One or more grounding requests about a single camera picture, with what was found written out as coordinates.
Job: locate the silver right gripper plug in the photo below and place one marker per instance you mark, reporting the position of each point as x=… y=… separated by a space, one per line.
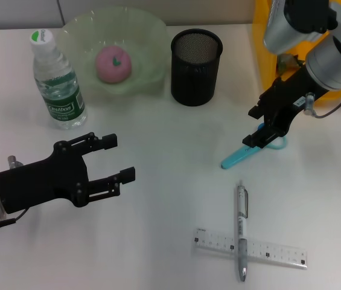
x=310 y=104

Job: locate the translucent green fruit bowl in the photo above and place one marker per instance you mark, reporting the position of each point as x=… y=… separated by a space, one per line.
x=146 y=45

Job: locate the blue scissors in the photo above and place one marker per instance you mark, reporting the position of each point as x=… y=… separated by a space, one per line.
x=233 y=160

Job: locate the transparent plastic ruler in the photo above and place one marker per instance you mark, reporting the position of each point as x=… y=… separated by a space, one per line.
x=279 y=253

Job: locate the pink toy peach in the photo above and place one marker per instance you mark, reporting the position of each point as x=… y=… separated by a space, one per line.
x=110 y=69

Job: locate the silver pen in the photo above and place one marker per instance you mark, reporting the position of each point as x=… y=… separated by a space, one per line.
x=240 y=229

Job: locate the clear green-label water bottle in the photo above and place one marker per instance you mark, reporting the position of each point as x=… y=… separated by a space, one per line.
x=61 y=102

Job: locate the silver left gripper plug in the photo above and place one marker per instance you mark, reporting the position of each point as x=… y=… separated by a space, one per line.
x=14 y=162

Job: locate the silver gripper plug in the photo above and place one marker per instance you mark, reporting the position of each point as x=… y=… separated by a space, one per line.
x=310 y=104
x=14 y=162

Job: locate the green plastic wrapper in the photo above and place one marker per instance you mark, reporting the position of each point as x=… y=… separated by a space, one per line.
x=285 y=62

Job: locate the yellow plastic bin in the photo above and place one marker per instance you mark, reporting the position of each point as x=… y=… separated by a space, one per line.
x=263 y=66

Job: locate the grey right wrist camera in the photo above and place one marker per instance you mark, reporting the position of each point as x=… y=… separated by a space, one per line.
x=282 y=33

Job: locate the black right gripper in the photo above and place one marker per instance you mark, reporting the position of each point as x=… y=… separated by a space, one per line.
x=288 y=102

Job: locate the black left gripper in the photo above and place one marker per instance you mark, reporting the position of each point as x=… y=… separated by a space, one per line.
x=37 y=184

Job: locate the black mesh pen holder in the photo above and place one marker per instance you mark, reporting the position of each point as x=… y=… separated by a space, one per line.
x=194 y=81

